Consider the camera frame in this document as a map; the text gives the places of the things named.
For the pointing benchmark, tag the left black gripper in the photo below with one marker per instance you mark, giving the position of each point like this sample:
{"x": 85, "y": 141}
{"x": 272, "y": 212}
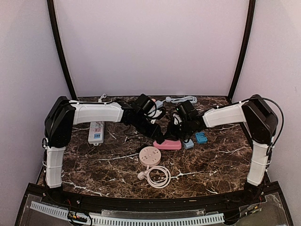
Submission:
{"x": 154, "y": 133}

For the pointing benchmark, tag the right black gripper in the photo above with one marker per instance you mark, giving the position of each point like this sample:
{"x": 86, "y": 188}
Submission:
{"x": 170, "y": 133}

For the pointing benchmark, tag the pink triangular power socket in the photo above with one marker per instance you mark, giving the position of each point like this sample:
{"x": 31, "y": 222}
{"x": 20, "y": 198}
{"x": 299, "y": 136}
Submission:
{"x": 168, "y": 145}

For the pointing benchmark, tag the pink round power socket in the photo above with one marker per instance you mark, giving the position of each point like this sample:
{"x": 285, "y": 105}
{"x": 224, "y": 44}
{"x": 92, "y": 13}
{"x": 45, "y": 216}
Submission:
{"x": 150, "y": 156}

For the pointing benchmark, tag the light blue plug adapter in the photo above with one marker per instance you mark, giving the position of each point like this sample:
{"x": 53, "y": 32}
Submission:
{"x": 188, "y": 144}

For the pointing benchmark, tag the bright blue plug adapter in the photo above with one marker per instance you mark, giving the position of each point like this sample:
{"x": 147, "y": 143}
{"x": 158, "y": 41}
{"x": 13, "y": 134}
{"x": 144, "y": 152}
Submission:
{"x": 201, "y": 138}

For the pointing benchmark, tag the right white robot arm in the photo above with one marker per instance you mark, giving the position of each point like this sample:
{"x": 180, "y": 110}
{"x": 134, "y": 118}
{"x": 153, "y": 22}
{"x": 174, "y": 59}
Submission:
{"x": 264, "y": 127}

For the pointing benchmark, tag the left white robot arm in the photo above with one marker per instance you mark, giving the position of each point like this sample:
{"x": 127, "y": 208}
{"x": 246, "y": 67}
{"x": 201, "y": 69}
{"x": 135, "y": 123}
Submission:
{"x": 66, "y": 113}

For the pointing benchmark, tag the grey blue power strip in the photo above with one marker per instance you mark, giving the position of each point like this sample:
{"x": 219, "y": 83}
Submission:
{"x": 159, "y": 104}

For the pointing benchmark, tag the white power strip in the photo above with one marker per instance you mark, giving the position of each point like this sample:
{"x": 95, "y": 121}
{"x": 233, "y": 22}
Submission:
{"x": 96, "y": 133}

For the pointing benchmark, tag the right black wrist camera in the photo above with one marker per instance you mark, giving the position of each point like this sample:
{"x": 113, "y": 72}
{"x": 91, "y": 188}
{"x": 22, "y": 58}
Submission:
{"x": 186, "y": 110}

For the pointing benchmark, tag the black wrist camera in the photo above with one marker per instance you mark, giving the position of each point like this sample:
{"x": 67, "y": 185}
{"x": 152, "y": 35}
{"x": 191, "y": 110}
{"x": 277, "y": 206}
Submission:
{"x": 144, "y": 104}
{"x": 186, "y": 110}

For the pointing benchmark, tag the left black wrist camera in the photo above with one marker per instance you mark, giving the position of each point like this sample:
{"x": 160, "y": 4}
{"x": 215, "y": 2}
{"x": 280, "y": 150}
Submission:
{"x": 144, "y": 104}

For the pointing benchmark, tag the black front rail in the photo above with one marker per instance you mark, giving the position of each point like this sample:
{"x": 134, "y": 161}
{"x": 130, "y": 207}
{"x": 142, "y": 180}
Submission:
{"x": 228, "y": 202}

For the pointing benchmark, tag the white slotted cable duct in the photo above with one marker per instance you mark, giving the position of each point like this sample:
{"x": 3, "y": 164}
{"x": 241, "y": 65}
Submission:
{"x": 130, "y": 218}

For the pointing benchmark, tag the right black frame post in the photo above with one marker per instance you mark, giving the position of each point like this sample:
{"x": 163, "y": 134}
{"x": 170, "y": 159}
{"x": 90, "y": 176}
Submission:
{"x": 243, "y": 49}

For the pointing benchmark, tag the black frame post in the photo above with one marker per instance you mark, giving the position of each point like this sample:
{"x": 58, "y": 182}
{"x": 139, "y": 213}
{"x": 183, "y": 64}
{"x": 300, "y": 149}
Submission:
{"x": 243, "y": 49}
{"x": 59, "y": 48}

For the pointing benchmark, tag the left black frame post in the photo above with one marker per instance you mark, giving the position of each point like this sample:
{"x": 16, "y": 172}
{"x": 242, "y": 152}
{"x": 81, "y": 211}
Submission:
{"x": 59, "y": 48}

